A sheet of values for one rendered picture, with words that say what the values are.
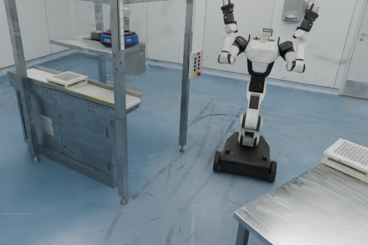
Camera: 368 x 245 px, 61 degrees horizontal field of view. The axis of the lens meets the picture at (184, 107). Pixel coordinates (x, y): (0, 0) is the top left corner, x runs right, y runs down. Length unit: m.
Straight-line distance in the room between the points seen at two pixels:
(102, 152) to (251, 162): 1.35
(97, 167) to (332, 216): 1.98
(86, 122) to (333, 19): 4.18
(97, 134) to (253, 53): 1.52
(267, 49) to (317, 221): 1.69
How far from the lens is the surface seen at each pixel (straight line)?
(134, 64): 2.40
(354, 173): 1.87
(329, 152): 1.89
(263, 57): 2.83
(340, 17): 5.58
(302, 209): 1.54
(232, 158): 3.00
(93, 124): 2.68
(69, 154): 3.10
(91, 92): 2.68
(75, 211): 2.73
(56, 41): 2.52
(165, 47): 6.24
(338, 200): 1.67
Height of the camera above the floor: 1.80
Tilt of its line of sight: 24 degrees down
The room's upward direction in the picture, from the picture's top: 3 degrees clockwise
